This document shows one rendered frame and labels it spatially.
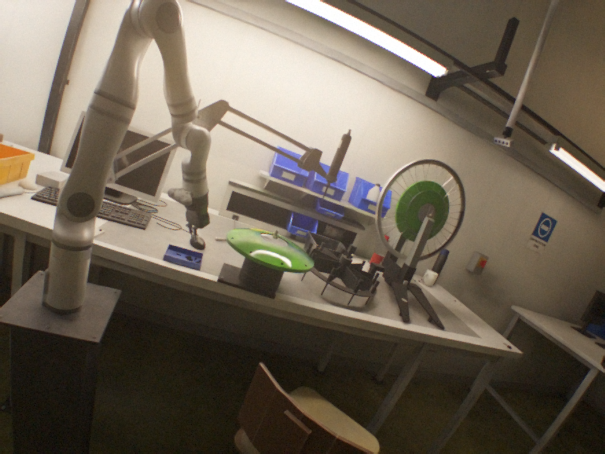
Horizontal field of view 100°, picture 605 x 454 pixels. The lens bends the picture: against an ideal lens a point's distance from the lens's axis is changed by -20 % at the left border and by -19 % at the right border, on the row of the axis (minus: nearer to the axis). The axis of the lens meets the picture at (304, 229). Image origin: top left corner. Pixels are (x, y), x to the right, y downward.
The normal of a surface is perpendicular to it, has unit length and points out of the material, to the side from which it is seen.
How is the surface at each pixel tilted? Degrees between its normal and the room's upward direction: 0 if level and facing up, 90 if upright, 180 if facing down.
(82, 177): 86
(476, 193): 90
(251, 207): 90
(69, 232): 20
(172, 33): 96
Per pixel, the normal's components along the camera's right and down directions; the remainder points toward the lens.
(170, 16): 0.83, 0.43
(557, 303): 0.17, 0.28
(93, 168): 0.65, 0.36
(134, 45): 0.91, 0.14
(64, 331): 0.36, -0.91
